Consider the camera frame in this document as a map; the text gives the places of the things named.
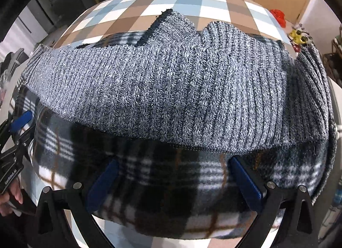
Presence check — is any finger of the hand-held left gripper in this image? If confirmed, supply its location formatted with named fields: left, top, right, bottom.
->
left=0, top=111, right=36, bottom=155

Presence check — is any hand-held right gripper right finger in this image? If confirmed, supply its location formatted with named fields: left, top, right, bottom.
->
left=230, top=156, right=318, bottom=248

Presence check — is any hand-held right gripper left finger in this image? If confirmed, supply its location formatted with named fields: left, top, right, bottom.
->
left=32, top=158, right=121, bottom=248

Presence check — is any plaid lined grey knit jacket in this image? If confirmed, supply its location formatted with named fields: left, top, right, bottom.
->
left=11, top=9, right=338, bottom=240

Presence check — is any person's left hand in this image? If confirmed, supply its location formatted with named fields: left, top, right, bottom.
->
left=0, top=179, right=23, bottom=218

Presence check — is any dark grey refrigerator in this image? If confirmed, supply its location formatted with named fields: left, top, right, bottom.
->
left=33, top=0, right=91, bottom=35

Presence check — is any wooden shoe rack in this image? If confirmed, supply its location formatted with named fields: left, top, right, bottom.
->
left=322, top=33, right=342, bottom=88

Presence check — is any red bag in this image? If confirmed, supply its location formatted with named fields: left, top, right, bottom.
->
left=269, top=9, right=287, bottom=28

